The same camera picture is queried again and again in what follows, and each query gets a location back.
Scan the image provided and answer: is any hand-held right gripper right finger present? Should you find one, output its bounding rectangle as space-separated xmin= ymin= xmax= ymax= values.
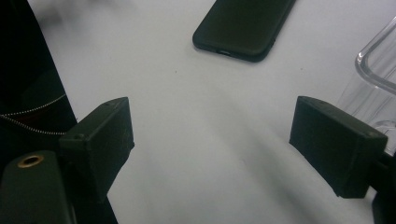
xmin=289 ymin=95 xmax=389 ymax=200

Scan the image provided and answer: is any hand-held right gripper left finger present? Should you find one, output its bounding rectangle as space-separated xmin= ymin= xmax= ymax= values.
xmin=58 ymin=96 xmax=135 ymax=204

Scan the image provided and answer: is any white table board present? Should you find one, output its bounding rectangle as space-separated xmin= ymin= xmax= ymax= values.
xmin=27 ymin=0 xmax=396 ymax=224

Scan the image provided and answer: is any black phone case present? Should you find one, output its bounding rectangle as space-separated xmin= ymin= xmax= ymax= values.
xmin=191 ymin=0 xmax=297 ymax=63

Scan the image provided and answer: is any dark cloth with zipper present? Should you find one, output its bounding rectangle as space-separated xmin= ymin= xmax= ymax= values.
xmin=0 ymin=0 xmax=78 ymax=169

